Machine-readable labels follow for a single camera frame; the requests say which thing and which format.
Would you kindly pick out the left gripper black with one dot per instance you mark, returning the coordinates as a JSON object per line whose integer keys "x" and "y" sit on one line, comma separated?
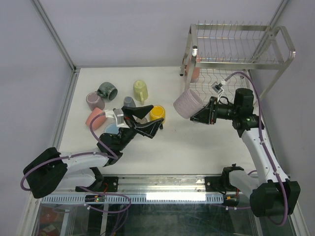
{"x": 148, "y": 129}

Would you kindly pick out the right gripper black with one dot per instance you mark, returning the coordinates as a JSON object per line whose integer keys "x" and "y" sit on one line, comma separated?
{"x": 206, "y": 115}

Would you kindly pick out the lilac ribbed mug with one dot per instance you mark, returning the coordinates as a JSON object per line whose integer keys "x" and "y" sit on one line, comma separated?
{"x": 188, "y": 104}

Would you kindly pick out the pink tall tumbler cup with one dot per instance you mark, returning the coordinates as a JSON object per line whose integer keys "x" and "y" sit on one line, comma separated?
{"x": 195, "y": 74}

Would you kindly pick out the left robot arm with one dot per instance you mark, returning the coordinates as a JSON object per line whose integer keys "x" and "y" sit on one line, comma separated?
{"x": 51, "y": 171}

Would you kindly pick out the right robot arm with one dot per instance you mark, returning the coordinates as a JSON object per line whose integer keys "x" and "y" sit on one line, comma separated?
{"x": 272, "y": 193}

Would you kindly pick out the steel dish rack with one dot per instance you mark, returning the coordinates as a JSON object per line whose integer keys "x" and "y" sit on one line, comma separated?
{"x": 221, "y": 49}

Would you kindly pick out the small taupe mug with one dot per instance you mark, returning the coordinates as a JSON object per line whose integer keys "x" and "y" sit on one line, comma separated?
{"x": 141, "y": 121}

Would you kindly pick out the slate blue small mug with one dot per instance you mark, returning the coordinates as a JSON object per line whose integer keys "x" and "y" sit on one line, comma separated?
{"x": 129, "y": 102}

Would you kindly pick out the pale yellow mug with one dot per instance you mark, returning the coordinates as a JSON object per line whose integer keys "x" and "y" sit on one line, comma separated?
{"x": 140, "y": 91}

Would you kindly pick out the light blue mug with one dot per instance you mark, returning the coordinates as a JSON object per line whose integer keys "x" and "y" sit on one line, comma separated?
{"x": 111, "y": 129}

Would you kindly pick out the pink tumbler cup left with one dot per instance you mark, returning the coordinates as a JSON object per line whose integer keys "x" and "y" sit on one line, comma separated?
{"x": 99, "y": 121}

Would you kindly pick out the dark green glazed mug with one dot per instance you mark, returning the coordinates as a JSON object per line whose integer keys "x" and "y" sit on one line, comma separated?
{"x": 107, "y": 91}

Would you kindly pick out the mauve upside-down mug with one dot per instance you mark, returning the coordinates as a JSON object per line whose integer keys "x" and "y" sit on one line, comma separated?
{"x": 93, "y": 101}

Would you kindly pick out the yellow mug black handle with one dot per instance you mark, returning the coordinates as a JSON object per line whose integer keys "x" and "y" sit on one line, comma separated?
{"x": 157, "y": 112}

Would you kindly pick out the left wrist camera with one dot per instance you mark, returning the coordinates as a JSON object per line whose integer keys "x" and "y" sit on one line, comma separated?
{"x": 118, "y": 116}

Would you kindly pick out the aluminium mounting rail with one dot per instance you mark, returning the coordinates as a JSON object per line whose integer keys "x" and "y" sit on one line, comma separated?
{"x": 140, "y": 183}

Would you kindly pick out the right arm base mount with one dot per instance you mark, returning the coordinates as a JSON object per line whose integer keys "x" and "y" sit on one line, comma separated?
{"x": 221, "y": 183}

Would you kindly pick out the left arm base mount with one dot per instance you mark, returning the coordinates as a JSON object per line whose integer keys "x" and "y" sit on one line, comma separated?
{"x": 100, "y": 182}

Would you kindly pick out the white slotted cable duct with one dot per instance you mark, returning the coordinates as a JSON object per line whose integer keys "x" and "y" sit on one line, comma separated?
{"x": 150, "y": 198}

